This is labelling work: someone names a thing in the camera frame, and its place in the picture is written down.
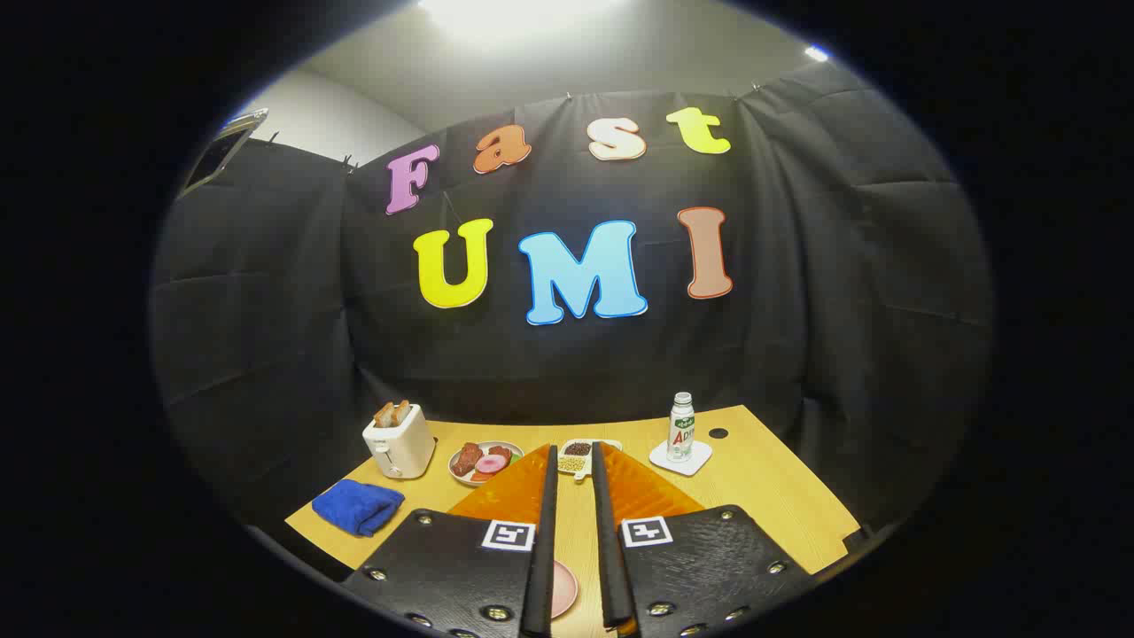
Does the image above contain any white divided dish of beans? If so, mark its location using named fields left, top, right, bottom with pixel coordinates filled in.
left=557, top=439, right=624, bottom=483

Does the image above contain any white square coaster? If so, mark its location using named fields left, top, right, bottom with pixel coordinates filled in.
left=649, top=439, right=713, bottom=477

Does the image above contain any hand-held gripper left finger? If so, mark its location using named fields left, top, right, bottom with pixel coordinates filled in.
left=341, top=443, right=559, bottom=638

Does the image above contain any round plate of food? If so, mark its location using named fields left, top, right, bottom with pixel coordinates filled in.
left=448, top=440, right=525, bottom=487

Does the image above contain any pink plate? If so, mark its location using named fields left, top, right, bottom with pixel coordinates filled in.
left=551, top=559, right=579, bottom=619

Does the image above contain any white toaster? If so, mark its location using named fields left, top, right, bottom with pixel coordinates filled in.
left=361, top=404, right=437, bottom=480

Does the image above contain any silver framed dark panel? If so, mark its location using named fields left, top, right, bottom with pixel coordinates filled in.
left=177, top=108, right=269, bottom=198

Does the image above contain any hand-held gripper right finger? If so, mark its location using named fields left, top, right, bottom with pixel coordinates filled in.
left=589, top=440, right=813, bottom=638

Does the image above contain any blue folded cloth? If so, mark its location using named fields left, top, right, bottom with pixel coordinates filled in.
left=311, top=479, right=406, bottom=538

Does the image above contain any white plastic drink bottle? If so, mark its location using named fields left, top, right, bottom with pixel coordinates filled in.
left=666, top=392, right=696, bottom=463

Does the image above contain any bright ceiling light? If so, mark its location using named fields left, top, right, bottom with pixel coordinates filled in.
left=416, top=0, right=621, bottom=45

